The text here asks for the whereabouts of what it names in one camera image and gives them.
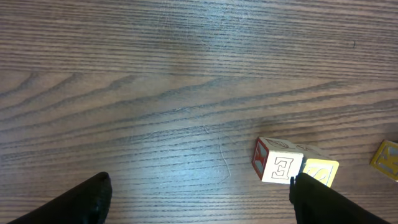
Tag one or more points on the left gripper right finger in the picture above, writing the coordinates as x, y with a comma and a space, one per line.
315, 203

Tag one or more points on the wooden letter B block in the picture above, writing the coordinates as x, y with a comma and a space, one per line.
385, 159

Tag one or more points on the yellow block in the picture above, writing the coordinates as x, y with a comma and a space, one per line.
317, 164

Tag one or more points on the wooden letter E block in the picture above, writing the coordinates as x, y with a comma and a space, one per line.
276, 160

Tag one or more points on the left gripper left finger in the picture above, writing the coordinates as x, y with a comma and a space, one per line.
87, 203

